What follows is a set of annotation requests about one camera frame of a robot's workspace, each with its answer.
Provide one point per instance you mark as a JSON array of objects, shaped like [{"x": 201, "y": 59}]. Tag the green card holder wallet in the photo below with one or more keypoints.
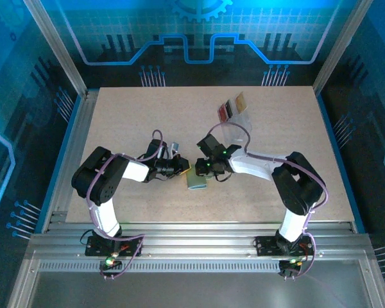
[{"x": 197, "y": 183}]

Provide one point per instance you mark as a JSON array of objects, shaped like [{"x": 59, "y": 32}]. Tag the clear acrylic card stand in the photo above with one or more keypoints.
[{"x": 235, "y": 128}]

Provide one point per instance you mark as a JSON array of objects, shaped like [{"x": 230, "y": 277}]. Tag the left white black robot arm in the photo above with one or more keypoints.
[{"x": 99, "y": 179}]

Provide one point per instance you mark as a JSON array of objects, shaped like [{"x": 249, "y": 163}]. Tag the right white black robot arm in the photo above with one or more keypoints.
[{"x": 295, "y": 189}]

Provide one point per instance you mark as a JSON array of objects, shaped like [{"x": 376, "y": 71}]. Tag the red credit card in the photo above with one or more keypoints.
[{"x": 222, "y": 111}]

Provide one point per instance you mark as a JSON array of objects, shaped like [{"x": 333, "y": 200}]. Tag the gold credit card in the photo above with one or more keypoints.
[{"x": 241, "y": 99}]

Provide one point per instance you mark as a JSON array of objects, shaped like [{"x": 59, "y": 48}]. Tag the grey metal bottom panel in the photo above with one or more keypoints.
[{"x": 195, "y": 292}]

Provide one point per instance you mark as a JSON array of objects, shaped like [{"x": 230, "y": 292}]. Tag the aluminium front frame rail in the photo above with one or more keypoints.
[{"x": 195, "y": 237}]

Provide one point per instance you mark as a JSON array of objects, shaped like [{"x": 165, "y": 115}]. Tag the aluminium side rail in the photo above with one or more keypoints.
[{"x": 80, "y": 128}]

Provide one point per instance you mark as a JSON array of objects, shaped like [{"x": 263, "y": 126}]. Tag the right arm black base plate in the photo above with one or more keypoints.
[{"x": 266, "y": 247}]

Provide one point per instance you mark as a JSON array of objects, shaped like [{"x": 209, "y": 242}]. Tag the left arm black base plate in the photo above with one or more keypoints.
[{"x": 96, "y": 248}]

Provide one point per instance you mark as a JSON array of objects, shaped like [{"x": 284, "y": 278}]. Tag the black connector mount with LEDs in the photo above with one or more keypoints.
[
  {"x": 110, "y": 272},
  {"x": 287, "y": 272}
]

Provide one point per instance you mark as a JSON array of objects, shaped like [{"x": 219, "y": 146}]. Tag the aluminium corner post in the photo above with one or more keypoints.
[
  {"x": 58, "y": 48},
  {"x": 341, "y": 48}
]

